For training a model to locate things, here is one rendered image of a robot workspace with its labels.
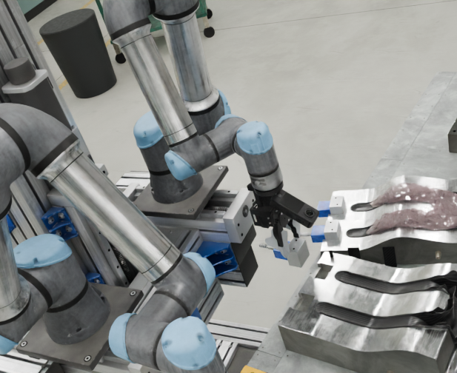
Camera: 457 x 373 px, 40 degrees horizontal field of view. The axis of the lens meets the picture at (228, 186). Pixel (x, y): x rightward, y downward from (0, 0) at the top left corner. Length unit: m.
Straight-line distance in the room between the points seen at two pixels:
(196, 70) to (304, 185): 1.93
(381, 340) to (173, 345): 0.58
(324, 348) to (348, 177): 2.02
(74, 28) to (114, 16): 3.74
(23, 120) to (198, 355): 0.45
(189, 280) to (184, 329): 0.14
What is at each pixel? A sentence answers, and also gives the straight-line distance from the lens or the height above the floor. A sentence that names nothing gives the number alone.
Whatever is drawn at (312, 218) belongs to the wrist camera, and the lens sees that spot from 1.45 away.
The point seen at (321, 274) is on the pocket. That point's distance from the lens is 1.62.
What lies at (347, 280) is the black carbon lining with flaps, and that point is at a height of 0.88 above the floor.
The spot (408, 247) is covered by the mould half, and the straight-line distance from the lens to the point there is 1.65.
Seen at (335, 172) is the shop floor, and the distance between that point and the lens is 3.46.
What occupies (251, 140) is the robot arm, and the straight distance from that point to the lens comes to 1.36.
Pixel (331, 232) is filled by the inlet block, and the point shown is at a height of 0.88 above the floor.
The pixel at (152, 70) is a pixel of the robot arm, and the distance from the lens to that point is 1.41.
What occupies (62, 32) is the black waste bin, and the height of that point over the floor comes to 0.61.
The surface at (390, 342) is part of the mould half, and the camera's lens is 1.38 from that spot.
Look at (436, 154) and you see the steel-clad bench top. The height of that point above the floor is 0.80.
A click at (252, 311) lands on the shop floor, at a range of 2.80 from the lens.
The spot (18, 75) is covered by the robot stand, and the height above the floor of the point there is 1.55.
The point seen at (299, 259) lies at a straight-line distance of 1.57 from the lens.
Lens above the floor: 1.98
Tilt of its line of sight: 33 degrees down
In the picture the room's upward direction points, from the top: 19 degrees counter-clockwise
